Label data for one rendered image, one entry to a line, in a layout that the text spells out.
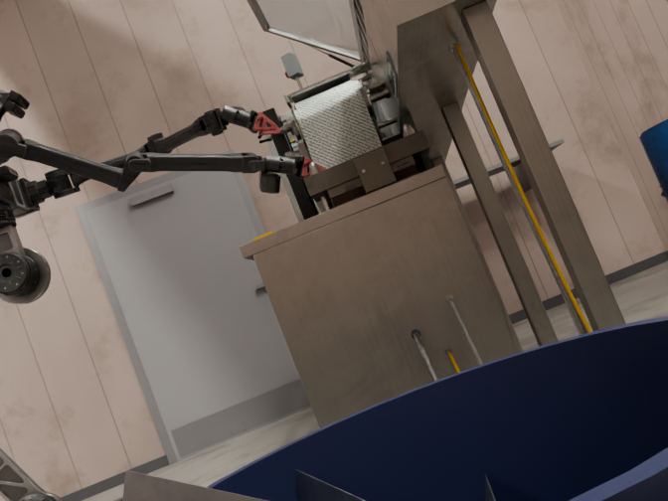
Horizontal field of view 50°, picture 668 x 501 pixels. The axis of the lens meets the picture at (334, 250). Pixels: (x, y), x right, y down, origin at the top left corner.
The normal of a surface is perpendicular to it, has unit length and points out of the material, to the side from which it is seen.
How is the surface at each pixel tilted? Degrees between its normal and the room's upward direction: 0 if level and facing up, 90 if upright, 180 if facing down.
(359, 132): 90
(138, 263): 90
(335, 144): 90
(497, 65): 90
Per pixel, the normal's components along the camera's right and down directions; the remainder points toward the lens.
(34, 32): 0.07, -0.11
